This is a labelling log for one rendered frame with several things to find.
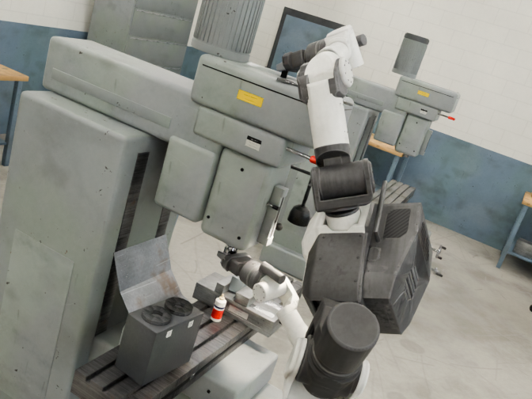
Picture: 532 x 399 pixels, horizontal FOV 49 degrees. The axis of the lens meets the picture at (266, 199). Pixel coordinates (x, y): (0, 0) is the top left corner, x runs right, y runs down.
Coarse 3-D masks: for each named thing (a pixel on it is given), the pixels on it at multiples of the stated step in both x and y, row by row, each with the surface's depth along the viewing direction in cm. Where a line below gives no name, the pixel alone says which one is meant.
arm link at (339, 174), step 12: (336, 144) 145; (348, 144) 147; (324, 156) 147; (336, 156) 147; (348, 156) 147; (324, 168) 147; (336, 168) 146; (348, 168) 145; (360, 168) 144; (324, 180) 145; (336, 180) 144; (348, 180) 144; (360, 180) 143; (324, 192) 145; (336, 192) 145; (348, 192) 145; (360, 192) 145
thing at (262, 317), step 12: (216, 276) 238; (228, 276) 232; (204, 288) 228; (216, 288) 226; (204, 300) 229; (228, 300) 224; (228, 312) 225; (240, 312) 223; (252, 312) 221; (264, 312) 222; (276, 312) 225; (252, 324) 222; (264, 324) 219; (276, 324) 222
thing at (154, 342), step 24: (144, 312) 174; (168, 312) 177; (192, 312) 184; (144, 336) 170; (168, 336) 174; (192, 336) 186; (120, 360) 177; (144, 360) 171; (168, 360) 180; (144, 384) 174
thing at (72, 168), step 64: (64, 128) 204; (128, 128) 204; (64, 192) 208; (128, 192) 206; (0, 256) 228; (64, 256) 213; (0, 320) 233; (64, 320) 218; (0, 384) 239; (64, 384) 223
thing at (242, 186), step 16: (224, 160) 193; (240, 160) 190; (256, 160) 189; (224, 176) 194; (240, 176) 191; (256, 176) 188; (272, 176) 191; (224, 192) 195; (240, 192) 192; (256, 192) 190; (208, 208) 198; (224, 208) 196; (240, 208) 193; (256, 208) 191; (208, 224) 199; (224, 224) 196; (240, 224) 194; (256, 224) 196; (224, 240) 198; (240, 240) 195; (256, 240) 202
